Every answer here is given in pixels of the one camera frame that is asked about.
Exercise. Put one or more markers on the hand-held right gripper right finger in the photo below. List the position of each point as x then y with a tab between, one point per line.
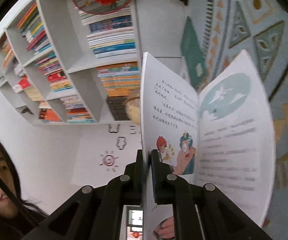
155	177

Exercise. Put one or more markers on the dark blue picture book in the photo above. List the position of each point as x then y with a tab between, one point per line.
223	135

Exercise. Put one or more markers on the teal green book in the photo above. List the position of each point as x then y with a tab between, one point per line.
192	52

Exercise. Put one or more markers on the window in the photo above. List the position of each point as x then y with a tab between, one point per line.
134	217

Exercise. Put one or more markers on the short row of colourful books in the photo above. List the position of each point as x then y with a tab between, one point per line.
34	30

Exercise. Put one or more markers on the row of white blue books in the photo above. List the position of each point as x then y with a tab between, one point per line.
111	35

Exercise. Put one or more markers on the row of thin mixed books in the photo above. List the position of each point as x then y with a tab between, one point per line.
31	92

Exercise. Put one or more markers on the white bookshelf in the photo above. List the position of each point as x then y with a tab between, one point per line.
59	12

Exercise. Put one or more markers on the antique desk globe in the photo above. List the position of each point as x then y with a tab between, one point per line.
133	110

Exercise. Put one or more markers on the row of black hardcover volumes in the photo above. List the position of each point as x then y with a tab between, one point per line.
116	108

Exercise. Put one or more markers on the row of orange colourful books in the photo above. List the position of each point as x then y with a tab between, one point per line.
119	78

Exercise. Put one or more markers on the patterned blue table mat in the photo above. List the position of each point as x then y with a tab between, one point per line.
271	30

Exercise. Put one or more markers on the long row of colourful books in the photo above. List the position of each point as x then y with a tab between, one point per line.
54	70

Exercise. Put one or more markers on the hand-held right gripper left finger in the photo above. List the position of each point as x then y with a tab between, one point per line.
139	170

